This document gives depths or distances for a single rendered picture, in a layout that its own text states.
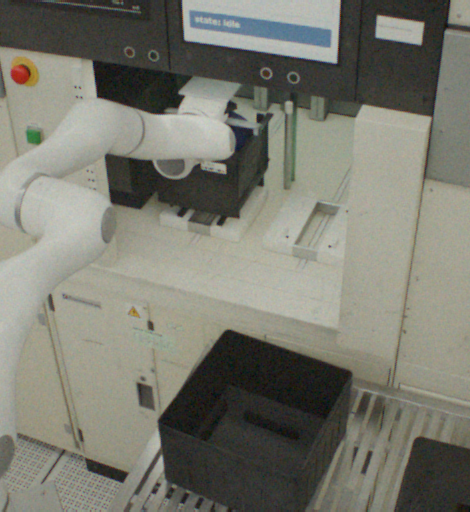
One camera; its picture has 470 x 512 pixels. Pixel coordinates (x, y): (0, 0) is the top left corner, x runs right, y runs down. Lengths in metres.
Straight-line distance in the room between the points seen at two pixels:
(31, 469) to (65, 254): 1.47
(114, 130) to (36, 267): 0.27
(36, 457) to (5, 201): 1.46
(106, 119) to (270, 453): 0.72
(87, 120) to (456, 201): 0.65
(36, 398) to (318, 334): 0.99
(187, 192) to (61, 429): 0.91
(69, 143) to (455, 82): 0.63
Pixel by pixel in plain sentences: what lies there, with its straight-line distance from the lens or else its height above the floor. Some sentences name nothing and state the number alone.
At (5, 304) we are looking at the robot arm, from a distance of 1.24.
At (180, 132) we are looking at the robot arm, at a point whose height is 1.29.
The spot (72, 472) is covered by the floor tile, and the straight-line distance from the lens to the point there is 2.61.
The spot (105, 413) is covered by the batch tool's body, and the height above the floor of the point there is 0.32.
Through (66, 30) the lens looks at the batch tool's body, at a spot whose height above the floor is 1.46.
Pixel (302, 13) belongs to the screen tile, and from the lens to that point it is 1.37.
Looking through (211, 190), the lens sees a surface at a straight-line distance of 1.88.
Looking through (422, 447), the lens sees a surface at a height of 0.86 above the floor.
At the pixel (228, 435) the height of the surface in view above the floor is 0.77.
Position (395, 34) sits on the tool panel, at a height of 1.54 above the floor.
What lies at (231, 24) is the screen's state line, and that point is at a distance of 1.42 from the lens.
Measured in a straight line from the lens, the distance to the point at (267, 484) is 1.44.
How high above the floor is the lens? 2.06
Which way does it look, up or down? 39 degrees down
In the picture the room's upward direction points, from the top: 1 degrees counter-clockwise
